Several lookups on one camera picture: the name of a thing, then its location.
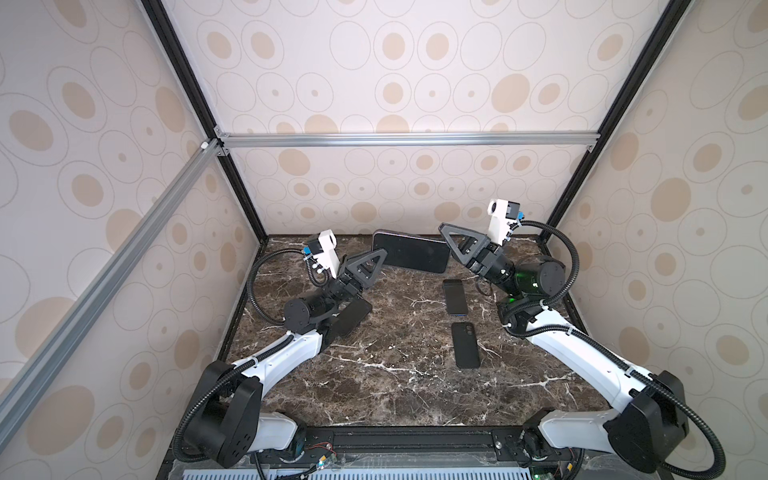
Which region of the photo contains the black phone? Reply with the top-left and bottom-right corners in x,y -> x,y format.
328,298 -> 372,339
372,230 -> 450,274

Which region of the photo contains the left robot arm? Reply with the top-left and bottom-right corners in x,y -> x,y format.
171,249 -> 387,468

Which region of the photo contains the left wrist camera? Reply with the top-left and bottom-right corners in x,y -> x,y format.
302,229 -> 340,279

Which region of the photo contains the right black corner post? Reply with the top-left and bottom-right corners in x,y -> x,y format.
547,0 -> 693,227

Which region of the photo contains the blue phone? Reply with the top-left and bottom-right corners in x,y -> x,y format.
443,279 -> 469,316

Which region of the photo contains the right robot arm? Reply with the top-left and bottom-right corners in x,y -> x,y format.
439,220 -> 727,479

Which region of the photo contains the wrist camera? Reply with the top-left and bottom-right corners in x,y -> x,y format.
487,199 -> 524,245
302,229 -> 340,279

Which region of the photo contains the left aluminium rail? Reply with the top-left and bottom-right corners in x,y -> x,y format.
1,138 -> 222,449

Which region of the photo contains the left black corner post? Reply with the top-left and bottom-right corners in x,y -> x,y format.
140,0 -> 269,247

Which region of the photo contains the black corner post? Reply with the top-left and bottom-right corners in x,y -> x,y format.
140,0 -> 269,247
547,0 -> 693,227

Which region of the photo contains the black phone case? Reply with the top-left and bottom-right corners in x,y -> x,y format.
451,322 -> 481,369

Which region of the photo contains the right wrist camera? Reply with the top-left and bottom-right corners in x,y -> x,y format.
487,199 -> 524,245

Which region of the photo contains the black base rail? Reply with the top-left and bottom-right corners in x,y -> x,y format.
157,424 -> 673,480

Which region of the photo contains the horizontal aluminium rail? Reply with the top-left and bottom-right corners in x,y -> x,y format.
221,131 -> 600,149

